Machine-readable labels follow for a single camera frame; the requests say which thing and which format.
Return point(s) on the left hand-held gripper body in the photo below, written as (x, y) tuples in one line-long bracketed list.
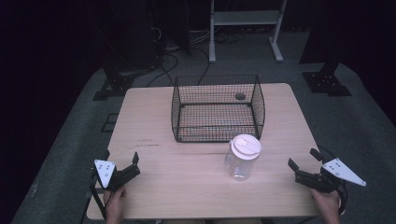
[(120, 177)]

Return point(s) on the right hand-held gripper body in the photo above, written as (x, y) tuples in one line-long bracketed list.
[(320, 182)]

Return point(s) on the person's right hand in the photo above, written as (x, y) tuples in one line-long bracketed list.
[(327, 205)]

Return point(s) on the person's left hand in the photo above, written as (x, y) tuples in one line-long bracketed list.
[(114, 205)]

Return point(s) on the clear jar with white lid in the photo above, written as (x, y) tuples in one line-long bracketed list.
[(243, 158)]

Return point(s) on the black metal stand base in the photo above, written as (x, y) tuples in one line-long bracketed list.
[(327, 82), (116, 84)]

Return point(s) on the small dark round object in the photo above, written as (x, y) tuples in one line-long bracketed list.
[(240, 96)]

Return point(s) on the white metal stand frame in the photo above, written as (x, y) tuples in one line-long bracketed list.
[(246, 17)]

